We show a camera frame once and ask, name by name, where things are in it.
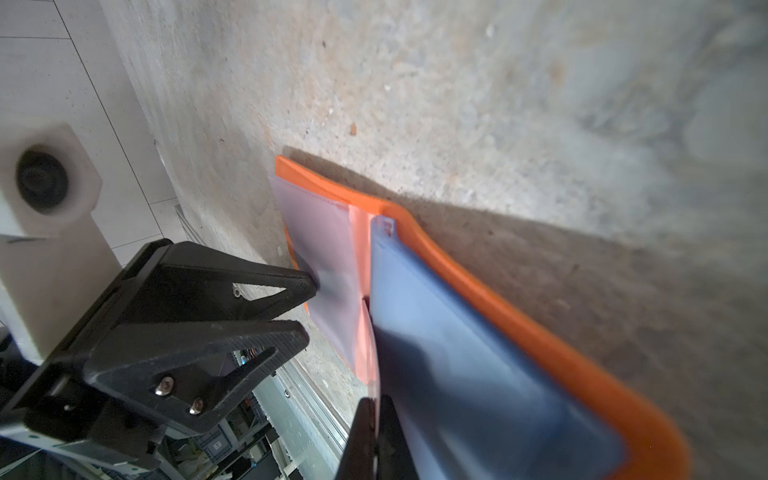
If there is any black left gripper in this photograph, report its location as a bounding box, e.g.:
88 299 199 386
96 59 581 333
1 239 317 474

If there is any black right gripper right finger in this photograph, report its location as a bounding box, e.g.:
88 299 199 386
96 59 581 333
376 395 419 480

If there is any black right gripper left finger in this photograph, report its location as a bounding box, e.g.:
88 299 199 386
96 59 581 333
335 398 376 480

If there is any orange card holder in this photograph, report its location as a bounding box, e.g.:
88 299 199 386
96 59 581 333
270 156 691 479

